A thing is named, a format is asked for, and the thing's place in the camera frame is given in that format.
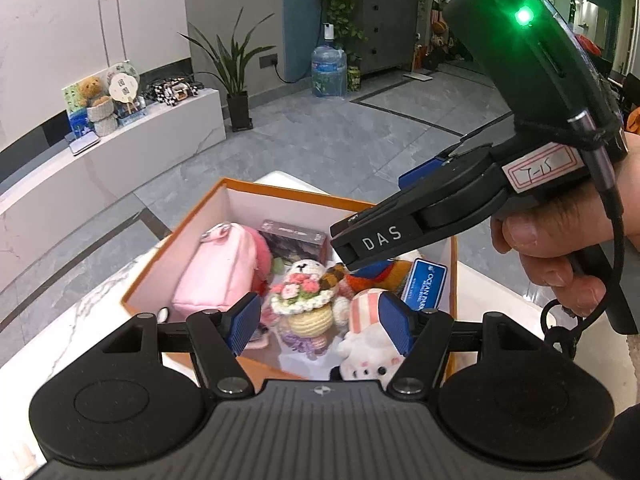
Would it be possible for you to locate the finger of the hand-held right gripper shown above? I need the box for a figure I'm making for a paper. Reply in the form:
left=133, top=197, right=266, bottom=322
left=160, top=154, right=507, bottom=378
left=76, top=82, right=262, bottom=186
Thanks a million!
left=398, top=127, right=516, bottom=190
left=329, top=144, right=501, bottom=273

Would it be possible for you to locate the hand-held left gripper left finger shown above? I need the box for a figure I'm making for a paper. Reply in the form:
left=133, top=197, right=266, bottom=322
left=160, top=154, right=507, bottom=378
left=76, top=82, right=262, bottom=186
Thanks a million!
left=102, top=291, right=262, bottom=396

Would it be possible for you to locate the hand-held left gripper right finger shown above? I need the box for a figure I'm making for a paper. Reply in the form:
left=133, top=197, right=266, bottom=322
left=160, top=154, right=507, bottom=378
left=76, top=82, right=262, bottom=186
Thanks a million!
left=377, top=291, right=546, bottom=396

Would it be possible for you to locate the white plush with striped hat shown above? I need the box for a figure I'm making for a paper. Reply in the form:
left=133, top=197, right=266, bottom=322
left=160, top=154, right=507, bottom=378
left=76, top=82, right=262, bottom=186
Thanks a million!
left=336, top=287, right=416, bottom=383

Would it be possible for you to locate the red panda plush keychain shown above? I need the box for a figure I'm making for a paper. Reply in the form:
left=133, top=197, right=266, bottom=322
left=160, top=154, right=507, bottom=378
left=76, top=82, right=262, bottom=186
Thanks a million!
left=345, top=257, right=447, bottom=311

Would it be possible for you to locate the orange cardboard box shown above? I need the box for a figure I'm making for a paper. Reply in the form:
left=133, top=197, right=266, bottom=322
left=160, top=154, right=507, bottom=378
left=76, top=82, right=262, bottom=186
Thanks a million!
left=121, top=177, right=458, bottom=381

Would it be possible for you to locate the pink fluffy plush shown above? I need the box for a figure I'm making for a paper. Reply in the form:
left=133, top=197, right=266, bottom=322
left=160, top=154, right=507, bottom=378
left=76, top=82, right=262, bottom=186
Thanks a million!
left=250, top=232, right=273, bottom=293

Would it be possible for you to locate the pink zip pouch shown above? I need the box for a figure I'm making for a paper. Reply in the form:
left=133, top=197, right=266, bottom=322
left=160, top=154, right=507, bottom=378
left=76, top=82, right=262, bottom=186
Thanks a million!
left=171, top=223, right=258, bottom=313

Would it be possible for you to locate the crochet bunny doll with flowers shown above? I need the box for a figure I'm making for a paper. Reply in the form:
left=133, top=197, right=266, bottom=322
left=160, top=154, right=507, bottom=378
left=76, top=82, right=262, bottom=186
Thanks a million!
left=260, top=258, right=351, bottom=356

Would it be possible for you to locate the illustrated card box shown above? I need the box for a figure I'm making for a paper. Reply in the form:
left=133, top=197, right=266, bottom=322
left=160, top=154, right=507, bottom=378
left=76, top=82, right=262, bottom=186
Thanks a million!
left=260, top=219, right=328, bottom=263

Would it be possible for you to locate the person's right hand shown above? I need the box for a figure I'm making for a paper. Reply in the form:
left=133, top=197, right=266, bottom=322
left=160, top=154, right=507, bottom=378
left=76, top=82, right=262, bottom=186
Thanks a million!
left=490, top=130, right=640, bottom=318

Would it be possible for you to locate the large water bottle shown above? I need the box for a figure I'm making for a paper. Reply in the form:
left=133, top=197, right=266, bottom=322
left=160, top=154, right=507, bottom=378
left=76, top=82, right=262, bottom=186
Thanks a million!
left=311, top=22, right=348, bottom=98

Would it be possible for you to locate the dark grey cabinet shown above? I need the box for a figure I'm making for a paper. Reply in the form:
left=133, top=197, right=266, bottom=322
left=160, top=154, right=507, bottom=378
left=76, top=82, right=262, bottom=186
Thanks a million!
left=357, top=0, right=421, bottom=76

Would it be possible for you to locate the potted long-leaf plant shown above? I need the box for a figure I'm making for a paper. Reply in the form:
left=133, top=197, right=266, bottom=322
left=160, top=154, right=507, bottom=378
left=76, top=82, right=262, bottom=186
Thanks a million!
left=179, top=7, right=278, bottom=133

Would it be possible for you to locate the white marble tv console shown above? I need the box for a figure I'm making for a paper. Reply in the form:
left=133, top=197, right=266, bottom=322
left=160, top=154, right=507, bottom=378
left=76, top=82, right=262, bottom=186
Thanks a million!
left=0, top=87, right=227, bottom=261

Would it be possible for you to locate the checkered toy car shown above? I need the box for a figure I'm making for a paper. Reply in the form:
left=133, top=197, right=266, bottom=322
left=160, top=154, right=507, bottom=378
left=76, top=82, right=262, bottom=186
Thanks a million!
left=142, top=76, right=201, bottom=106

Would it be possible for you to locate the round white paper fan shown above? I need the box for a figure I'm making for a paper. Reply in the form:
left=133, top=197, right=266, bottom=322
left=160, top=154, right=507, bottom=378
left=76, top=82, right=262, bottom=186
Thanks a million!
left=107, top=71, right=141, bottom=113

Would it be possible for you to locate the brown teddy bear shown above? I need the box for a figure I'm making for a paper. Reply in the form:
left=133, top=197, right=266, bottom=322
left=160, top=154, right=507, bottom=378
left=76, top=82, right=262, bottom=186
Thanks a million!
left=77, top=76, right=106, bottom=108

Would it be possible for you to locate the green picture card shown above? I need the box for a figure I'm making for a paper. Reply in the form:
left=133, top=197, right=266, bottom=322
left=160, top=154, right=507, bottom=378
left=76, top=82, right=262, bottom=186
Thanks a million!
left=62, top=82, right=88, bottom=111

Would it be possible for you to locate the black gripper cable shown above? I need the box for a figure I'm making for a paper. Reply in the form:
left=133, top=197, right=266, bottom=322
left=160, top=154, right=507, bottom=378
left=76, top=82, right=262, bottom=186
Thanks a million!
left=542, top=112, right=628, bottom=361

